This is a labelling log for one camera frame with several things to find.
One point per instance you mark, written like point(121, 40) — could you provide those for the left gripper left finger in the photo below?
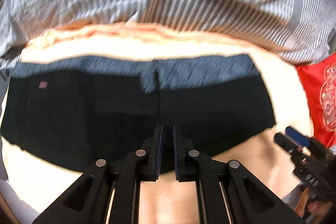
point(108, 192)

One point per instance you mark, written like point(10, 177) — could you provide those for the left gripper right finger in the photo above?
point(226, 191)

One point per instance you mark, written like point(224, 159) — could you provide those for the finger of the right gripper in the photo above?
point(297, 137)
point(286, 144)

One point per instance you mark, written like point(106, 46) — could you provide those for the black pants grey waistband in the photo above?
point(75, 111)

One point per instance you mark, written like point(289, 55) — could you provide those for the person's right hand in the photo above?
point(318, 208)

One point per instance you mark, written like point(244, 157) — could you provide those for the red embroidered cloth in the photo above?
point(318, 81)

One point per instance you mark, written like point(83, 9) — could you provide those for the peach bed sheet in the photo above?
point(33, 184)

